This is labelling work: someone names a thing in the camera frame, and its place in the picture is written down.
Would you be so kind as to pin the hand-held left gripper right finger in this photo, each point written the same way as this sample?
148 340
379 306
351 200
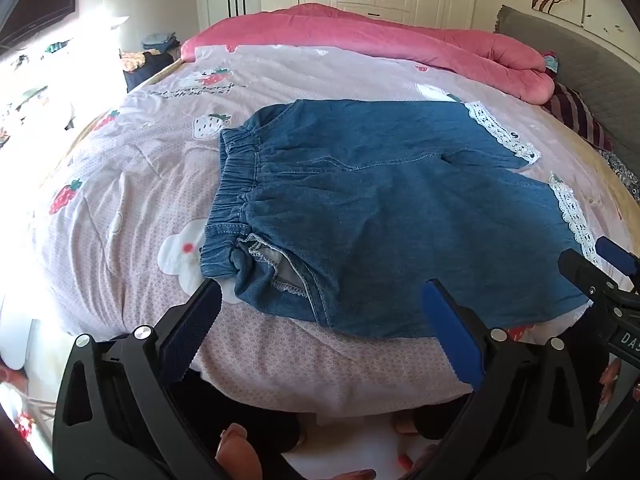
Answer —
450 325

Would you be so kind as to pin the blue denim pants lace trim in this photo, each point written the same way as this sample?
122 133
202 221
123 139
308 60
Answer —
375 210

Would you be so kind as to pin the yellow bed mat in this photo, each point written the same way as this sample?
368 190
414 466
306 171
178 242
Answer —
612 195

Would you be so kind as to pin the grey padded headboard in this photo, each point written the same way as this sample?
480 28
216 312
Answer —
575 60

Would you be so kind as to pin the strawberry print pink bedspread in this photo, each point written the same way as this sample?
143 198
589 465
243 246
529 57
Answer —
125 220

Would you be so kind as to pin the person's dark trouser leg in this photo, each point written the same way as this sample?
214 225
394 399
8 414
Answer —
440 417
250 410

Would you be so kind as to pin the dark floral pillow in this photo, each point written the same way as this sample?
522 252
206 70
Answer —
625 172

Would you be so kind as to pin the striped dark red pillow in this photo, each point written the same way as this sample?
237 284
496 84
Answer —
575 110

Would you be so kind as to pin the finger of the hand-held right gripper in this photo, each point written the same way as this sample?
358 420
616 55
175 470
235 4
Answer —
580 270
612 252

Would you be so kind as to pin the black wall television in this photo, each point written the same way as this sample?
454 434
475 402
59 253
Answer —
35 0

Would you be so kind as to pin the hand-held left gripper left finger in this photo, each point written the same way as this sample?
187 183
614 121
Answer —
195 320

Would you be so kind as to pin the floral orange cloth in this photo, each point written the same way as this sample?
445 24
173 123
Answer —
134 61

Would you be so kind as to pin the folded blue clothes pile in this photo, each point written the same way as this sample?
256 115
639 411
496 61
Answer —
160 42

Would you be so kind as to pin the pink quilt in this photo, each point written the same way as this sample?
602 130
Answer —
350 35

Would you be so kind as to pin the cluttered white desk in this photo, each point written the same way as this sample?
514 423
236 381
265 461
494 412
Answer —
30 105

